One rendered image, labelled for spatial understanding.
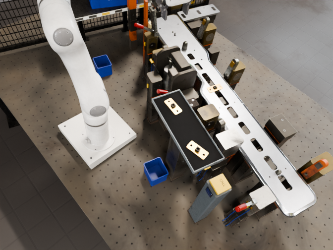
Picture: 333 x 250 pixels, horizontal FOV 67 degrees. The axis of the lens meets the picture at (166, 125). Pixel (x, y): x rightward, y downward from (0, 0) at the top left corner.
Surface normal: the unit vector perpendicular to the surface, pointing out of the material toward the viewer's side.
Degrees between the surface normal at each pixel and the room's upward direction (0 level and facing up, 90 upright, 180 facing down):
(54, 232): 0
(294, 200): 0
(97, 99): 60
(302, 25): 0
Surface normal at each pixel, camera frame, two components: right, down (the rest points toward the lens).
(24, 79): 0.08, -0.53
